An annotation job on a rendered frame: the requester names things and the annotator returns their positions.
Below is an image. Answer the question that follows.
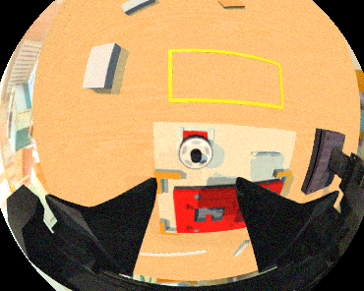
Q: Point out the black and white wheel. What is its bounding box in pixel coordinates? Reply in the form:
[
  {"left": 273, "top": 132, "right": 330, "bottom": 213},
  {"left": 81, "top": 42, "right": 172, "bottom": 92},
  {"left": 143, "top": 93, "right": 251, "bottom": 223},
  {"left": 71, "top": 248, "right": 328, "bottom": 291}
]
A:
[{"left": 178, "top": 134, "right": 213, "bottom": 169}]

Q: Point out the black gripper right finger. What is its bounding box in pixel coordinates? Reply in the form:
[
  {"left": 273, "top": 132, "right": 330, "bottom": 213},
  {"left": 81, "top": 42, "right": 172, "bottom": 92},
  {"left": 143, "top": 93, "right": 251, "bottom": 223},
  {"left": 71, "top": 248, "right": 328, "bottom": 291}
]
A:
[{"left": 234, "top": 177, "right": 339, "bottom": 273}]

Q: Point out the yellow rectangular outline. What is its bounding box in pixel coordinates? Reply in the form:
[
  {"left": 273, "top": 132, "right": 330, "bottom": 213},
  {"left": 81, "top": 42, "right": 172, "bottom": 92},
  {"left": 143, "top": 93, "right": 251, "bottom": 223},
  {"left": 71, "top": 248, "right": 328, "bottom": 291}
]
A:
[{"left": 167, "top": 48, "right": 284, "bottom": 110}]

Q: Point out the white rectangular block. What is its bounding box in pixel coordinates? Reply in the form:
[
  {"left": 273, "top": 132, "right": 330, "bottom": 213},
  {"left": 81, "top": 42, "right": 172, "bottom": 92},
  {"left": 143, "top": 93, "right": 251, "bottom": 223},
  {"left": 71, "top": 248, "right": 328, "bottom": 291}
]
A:
[{"left": 83, "top": 42, "right": 122, "bottom": 89}]

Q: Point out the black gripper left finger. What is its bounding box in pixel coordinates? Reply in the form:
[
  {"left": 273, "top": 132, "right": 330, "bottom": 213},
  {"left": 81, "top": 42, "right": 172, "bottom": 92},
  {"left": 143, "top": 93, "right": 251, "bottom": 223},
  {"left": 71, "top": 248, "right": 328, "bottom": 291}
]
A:
[{"left": 44, "top": 177, "right": 157, "bottom": 277}]

